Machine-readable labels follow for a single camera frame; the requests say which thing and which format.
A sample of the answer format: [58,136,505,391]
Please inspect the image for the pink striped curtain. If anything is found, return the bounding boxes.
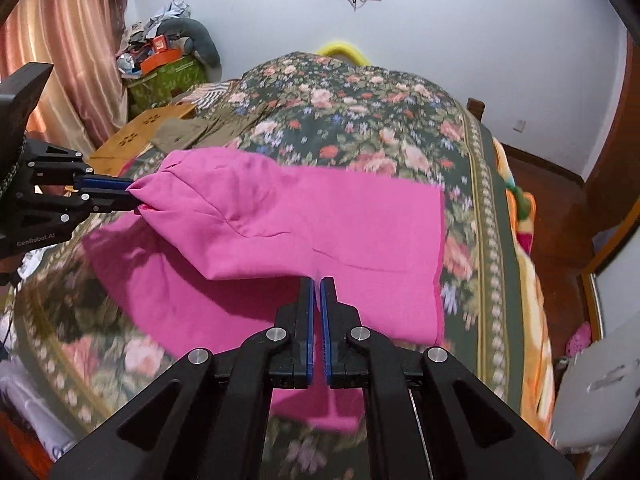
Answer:
[0,0,133,148]

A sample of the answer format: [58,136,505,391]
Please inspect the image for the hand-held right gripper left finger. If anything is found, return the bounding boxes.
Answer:
[49,277,316,480]

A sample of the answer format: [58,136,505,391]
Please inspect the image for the orange striped blanket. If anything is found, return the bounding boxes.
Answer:
[492,136,557,441]

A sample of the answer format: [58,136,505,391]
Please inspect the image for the green patterned bag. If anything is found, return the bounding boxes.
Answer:
[127,54,208,111]

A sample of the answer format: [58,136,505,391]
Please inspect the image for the pile of clutter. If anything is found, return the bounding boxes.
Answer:
[116,1,193,78]

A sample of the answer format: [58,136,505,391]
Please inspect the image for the pink pants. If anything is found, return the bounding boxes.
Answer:
[82,148,447,433]

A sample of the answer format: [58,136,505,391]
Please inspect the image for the grey plush toy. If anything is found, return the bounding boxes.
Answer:
[159,18,222,68]

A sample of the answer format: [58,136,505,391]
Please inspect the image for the yellow curved headboard cushion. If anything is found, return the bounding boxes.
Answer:
[315,40,372,67]

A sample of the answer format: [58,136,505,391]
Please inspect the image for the orange cardboard box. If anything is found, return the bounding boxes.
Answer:
[89,102,197,172]

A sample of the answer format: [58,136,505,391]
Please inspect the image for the floral bedspread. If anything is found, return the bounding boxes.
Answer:
[12,51,526,480]

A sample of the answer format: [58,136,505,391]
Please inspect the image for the white plastic chair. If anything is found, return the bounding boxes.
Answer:
[552,322,640,451]

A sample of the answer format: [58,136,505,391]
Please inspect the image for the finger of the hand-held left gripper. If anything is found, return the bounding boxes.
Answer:
[75,190,151,221]
[75,173,136,194]

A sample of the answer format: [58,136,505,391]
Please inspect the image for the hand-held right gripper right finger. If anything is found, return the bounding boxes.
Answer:
[320,277,577,480]

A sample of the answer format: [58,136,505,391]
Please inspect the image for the khaki folded garment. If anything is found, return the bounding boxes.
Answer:
[152,119,211,152]

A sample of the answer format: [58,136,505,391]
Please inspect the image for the pink slipper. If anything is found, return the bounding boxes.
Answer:
[565,322,594,357]

